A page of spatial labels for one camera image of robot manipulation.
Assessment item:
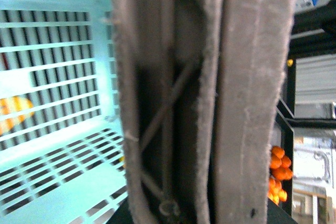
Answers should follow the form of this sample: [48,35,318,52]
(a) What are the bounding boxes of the brown basket handle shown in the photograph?
[112,0,296,223]

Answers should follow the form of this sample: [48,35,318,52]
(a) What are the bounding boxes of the light blue plastic basket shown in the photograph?
[1,0,128,223]

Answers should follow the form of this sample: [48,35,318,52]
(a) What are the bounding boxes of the orange tangerine pile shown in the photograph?
[267,146,293,206]

